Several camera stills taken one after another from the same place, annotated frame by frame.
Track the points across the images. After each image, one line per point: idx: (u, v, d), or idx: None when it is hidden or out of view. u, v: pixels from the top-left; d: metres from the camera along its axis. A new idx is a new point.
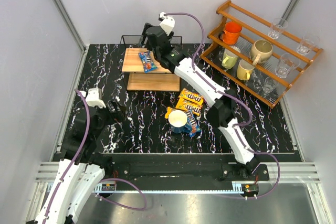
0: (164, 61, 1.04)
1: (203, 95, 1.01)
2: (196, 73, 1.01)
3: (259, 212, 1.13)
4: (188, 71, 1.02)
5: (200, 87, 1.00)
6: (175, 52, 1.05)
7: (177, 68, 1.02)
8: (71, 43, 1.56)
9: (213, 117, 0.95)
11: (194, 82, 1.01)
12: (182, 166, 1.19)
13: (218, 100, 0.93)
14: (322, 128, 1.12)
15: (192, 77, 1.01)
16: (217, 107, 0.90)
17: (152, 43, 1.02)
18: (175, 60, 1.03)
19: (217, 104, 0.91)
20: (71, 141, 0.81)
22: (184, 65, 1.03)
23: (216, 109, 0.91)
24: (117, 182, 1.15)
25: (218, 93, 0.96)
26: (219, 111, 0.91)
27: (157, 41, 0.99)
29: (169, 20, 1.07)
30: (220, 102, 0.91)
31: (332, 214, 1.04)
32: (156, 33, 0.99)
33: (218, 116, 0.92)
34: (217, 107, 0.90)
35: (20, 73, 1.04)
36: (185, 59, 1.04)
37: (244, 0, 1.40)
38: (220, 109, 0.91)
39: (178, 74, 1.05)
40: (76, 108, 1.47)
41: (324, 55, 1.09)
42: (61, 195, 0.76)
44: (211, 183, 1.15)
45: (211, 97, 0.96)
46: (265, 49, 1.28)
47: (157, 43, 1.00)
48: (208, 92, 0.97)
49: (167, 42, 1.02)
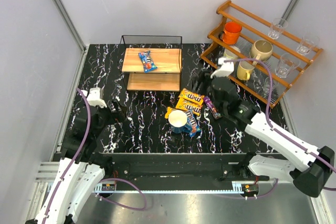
0: (231, 119, 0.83)
1: (289, 158, 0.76)
2: (274, 131, 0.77)
3: (259, 212, 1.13)
4: (264, 128, 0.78)
5: (283, 147, 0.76)
6: (243, 108, 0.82)
7: (250, 126, 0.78)
8: (71, 43, 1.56)
9: (303, 185, 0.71)
11: (274, 144, 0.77)
12: (182, 166, 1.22)
13: (313, 164, 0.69)
14: (323, 128, 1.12)
15: (272, 137, 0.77)
16: (314, 174, 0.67)
17: (218, 97, 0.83)
18: (245, 117, 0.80)
19: (313, 170, 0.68)
20: (72, 141, 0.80)
22: (258, 123, 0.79)
23: (313, 177, 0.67)
24: (117, 182, 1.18)
25: (310, 156, 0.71)
26: (318, 180, 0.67)
27: (228, 96, 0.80)
29: (228, 67, 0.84)
30: (316, 167, 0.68)
31: (332, 214, 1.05)
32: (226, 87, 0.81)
33: (316, 185, 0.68)
34: (315, 174, 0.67)
35: (20, 73, 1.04)
36: (257, 114, 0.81)
37: (244, 0, 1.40)
38: (318, 177, 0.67)
39: (251, 134, 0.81)
40: (76, 108, 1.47)
41: (324, 55, 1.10)
42: (61, 195, 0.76)
44: (211, 183, 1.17)
45: (303, 162, 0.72)
46: (265, 49, 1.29)
47: (227, 98, 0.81)
48: (296, 155, 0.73)
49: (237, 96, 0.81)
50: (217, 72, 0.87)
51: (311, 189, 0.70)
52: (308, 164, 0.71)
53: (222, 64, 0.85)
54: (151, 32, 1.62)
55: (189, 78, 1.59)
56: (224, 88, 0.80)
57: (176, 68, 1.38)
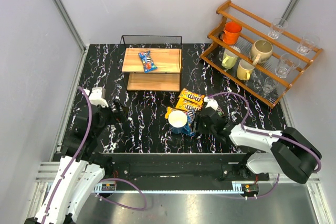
0: (219, 137, 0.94)
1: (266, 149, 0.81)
2: (247, 131, 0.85)
3: (259, 212, 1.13)
4: (240, 132, 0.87)
5: (255, 140, 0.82)
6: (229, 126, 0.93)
7: (231, 136, 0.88)
8: (71, 43, 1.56)
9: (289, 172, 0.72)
11: (251, 141, 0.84)
12: (182, 166, 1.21)
13: (275, 142, 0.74)
14: (323, 128, 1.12)
15: (245, 136, 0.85)
16: (281, 152, 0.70)
17: (206, 122, 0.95)
18: (229, 131, 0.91)
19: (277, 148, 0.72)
20: (73, 139, 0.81)
22: (234, 130, 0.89)
23: (281, 155, 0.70)
24: (117, 182, 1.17)
25: (274, 137, 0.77)
26: (287, 156, 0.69)
27: (211, 119, 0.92)
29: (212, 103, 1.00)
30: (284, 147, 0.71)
31: (332, 214, 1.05)
32: (208, 112, 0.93)
33: (290, 164, 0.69)
34: (279, 152, 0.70)
35: (20, 73, 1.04)
36: (237, 126, 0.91)
37: (244, 0, 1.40)
38: (285, 153, 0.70)
39: (237, 143, 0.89)
40: (76, 108, 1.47)
41: (324, 55, 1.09)
42: (61, 193, 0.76)
44: (211, 183, 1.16)
45: (269, 145, 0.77)
46: (265, 49, 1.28)
47: (211, 122, 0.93)
48: (263, 141, 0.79)
49: (220, 117, 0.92)
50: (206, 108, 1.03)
51: (293, 171, 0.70)
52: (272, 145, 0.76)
53: (208, 100, 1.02)
54: (151, 32, 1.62)
55: (189, 78, 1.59)
56: (207, 113, 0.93)
57: (176, 68, 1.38)
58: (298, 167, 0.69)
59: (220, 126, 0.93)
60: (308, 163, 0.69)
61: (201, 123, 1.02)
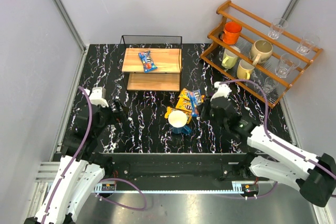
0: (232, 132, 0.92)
1: (290, 167, 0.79)
2: (273, 141, 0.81)
3: (259, 212, 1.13)
4: (263, 139, 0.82)
5: (284, 158, 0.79)
6: (243, 122, 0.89)
7: (250, 139, 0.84)
8: (71, 43, 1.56)
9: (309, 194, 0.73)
11: (275, 153, 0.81)
12: (182, 166, 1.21)
13: (313, 171, 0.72)
14: (323, 128, 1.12)
15: (271, 147, 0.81)
16: (315, 181, 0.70)
17: (218, 114, 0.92)
18: (245, 130, 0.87)
19: (312, 176, 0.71)
20: (73, 139, 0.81)
22: (256, 135, 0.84)
23: (314, 184, 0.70)
24: (117, 182, 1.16)
25: (310, 163, 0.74)
26: (321, 187, 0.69)
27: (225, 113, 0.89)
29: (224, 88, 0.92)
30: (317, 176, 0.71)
31: (332, 214, 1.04)
32: (223, 105, 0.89)
33: (319, 194, 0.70)
34: (314, 181, 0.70)
35: (20, 73, 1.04)
36: (256, 127, 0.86)
37: (244, 0, 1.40)
38: (319, 184, 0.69)
39: (252, 146, 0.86)
40: (76, 108, 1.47)
41: (324, 55, 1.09)
42: (61, 192, 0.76)
44: (211, 183, 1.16)
45: (302, 170, 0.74)
46: (265, 49, 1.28)
47: (225, 115, 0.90)
48: (295, 162, 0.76)
49: (234, 112, 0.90)
50: (215, 94, 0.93)
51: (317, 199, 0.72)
52: (308, 172, 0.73)
53: (219, 86, 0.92)
54: (151, 32, 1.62)
55: (189, 78, 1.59)
56: (221, 106, 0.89)
57: (176, 68, 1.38)
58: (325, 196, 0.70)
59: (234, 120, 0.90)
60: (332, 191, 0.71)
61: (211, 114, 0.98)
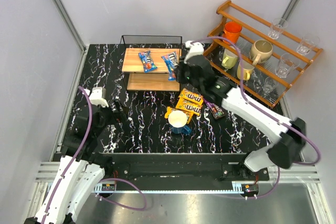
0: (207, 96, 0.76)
1: (262, 130, 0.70)
2: (249, 105, 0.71)
3: (259, 212, 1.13)
4: (239, 100, 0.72)
5: (258, 121, 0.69)
6: (221, 83, 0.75)
7: (226, 101, 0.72)
8: (71, 43, 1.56)
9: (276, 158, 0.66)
11: (249, 116, 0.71)
12: (182, 166, 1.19)
13: (285, 134, 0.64)
14: (323, 128, 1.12)
15: (245, 109, 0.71)
16: (285, 144, 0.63)
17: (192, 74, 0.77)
18: (222, 92, 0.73)
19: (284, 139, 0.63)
20: (73, 139, 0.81)
22: (233, 96, 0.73)
23: (284, 146, 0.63)
24: (117, 182, 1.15)
25: (282, 127, 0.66)
26: (290, 150, 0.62)
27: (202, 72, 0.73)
29: (198, 45, 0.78)
30: (288, 138, 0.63)
31: (332, 214, 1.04)
32: (200, 63, 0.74)
33: (287, 158, 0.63)
34: (284, 144, 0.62)
35: (20, 73, 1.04)
36: (234, 89, 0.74)
37: (244, 0, 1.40)
38: (289, 147, 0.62)
39: (227, 108, 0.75)
40: (76, 108, 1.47)
41: (324, 55, 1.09)
42: (61, 192, 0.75)
44: (211, 183, 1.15)
45: (274, 133, 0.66)
46: (265, 49, 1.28)
47: (202, 74, 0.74)
48: (268, 125, 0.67)
49: (213, 71, 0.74)
50: (189, 54, 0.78)
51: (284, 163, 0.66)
52: (280, 135, 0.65)
53: (191, 46, 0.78)
54: (151, 32, 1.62)
55: None
56: (198, 63, 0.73)
57: None
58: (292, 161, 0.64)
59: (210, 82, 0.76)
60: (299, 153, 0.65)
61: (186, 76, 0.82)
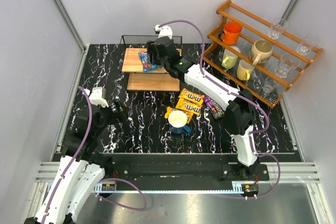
0: (172, 71, 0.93)
1: (216, 99, 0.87)
2: (206, 78, 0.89)
3: (259, 212, 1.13)
4: (198, 76, 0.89)
5: (212, 92, 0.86)
6: (184, 61, 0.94)
7: (187, 75, 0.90)
8: (71, 43, 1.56)
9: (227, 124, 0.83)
11: (206, 88, 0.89)
12: (182, 166, 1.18)
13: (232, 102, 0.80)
14: (323, 128, 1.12)
15: (202, 82, 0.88)
16: (232, 109, 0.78)
17: (159, 53, 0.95)
18: (184, 68, 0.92)
19: (231, 106, 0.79)
20: (73, 139, 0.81)
22: (193, 72, 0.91)
23: (231, 112, 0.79)
24: (117, 182, 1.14)
25: (231, 95, 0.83)
26: (236, 115, 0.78)
27: (166, 50, 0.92)
29: (166, 29, 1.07)
30: (234, 105, 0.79)
31: (332, 214, 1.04)
32: (165, 43, 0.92)
33: (235, 121, 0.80)
34: (231, 109, 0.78)
35: (20, 73, 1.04)
36: (193, 65, 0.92)
37: (244, 0, 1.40)
38: (235, 112, 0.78)
39: (189, 83, 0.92)
40: (76, 108, 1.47)
41: (324, 55, 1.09)
42: (61, 192, 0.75)
44: (211, 183, 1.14)
45: (224, 101, 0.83)
46: (265, 49, 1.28)
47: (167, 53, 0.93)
48: (220, 95, 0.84)
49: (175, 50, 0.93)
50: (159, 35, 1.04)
51: (233, 127, 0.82)
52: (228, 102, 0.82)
53: (160, 30, 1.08)
54: (151, 32, 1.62)
55: None
56: (163, 43, 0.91)
57: None
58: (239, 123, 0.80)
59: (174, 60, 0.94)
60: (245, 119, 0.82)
61: (157, 56, 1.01)
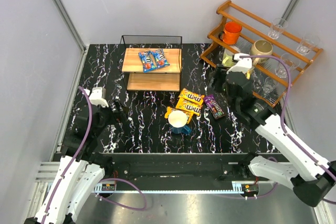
0: (243, 117, 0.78)
1: (295, 164, 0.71)
2: (287, 137, 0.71)
3: (259, 212, 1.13)
4: (276, 131, 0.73)
5: (293, 155, 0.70)
6: (259, 106, 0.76)
7: (262, 127, 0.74)
8: (71, 43, 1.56)
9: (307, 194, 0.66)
11: (284, 149, 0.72)
12: (182, 166, 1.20)
13: (321, 177, 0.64)
14: (323, 128, 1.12)
15: (282, 141, 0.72)
16: (319, 187, 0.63)
17: (233, 95, 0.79)
18: (259, 116, 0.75)
19: (319, 181, 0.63)
20: (72, 139, 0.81)
22: (271, 124, 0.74)
23: (316, 188, 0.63)
24: (117, 182, 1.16)
25: (319, 168, 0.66)
26: (322, 193, 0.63)
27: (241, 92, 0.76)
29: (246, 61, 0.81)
30: (323, 180, 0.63)
31: (332, 214, 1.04)
32: (241, 82, 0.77)
33: (317, 196, 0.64)
34: (319, 187, 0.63)
35: (20, 73, 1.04)
36: (272, 116, 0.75)
37: (244, 0, 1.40)
38: (323, 190, 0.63)
39: (261, 134, 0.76)
40: (76, 108, 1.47)
41: (324, 55, 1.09)
42: (61, 192, 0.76)
44: (211, 183, 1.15)
45: (310, 173, 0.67)
46: (266, 48, 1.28)
47: (241, 94, 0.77)
48: (305, 164, 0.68)
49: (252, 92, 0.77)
50: (233, 67, 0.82)
51: (310, 197, 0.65)
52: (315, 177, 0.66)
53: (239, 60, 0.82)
54: (151, 32, 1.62)
55: (189, 78, 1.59)
56: (238, 83, 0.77)
57: (176, 68, 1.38)
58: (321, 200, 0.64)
59: (247, 103, 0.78)
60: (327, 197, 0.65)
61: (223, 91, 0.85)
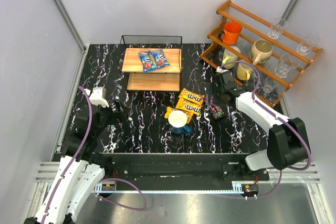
0: (224, 97, 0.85)
1: (262, 124, 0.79)
2: (255, 103, 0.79)
3: (259, 212, 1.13)
4: (248, 100, 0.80)
5: (258, 114, 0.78)
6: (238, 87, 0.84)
7: (238, 99, 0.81)
8: (71, 43, 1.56)
9: (271, 150, 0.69)
11: (254, 114, 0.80)
12: (182, 166, 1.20)
13: (277, 125, 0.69)
14: (323, 128, 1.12)
15: (252, 107, 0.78)
16: (275, 134, 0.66)
17: (218, 82, 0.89)
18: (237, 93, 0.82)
19: (275, 129, 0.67)
20: (73, 139, 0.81)
22: (244, 96, 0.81)
23: (273, 135, 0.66)
24: (117, 182, 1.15)
25: (279, 121, 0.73)
26: (279, 141, 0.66)
27: (221, 78, 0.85)
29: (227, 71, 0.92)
30: (280, 128, 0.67)
31: (332, 214, 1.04)
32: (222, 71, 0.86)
33: (277, 149, 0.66)
34: (274, 132, 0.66)
35: (20, 73, 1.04)
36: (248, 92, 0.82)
37: (244, 0, 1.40)
38: (279, 137, 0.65)
39: (239, 108, 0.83)
40: (76, 108, 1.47)
41: (324, 55, 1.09)
42: (61, 192, 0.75)
44: (211, 183, 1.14)
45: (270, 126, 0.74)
46: (265, 49, 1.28)
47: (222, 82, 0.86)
48: (266, 119, 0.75)
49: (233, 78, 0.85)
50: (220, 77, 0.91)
51: (276, 156, 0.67)
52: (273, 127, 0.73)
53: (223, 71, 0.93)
54: (151, 32, 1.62)
55: (189, 78, 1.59)
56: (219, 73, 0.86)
57: (176, 68, 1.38)
58: (283, 156, 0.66)
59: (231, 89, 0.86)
60: (292, 156, 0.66)
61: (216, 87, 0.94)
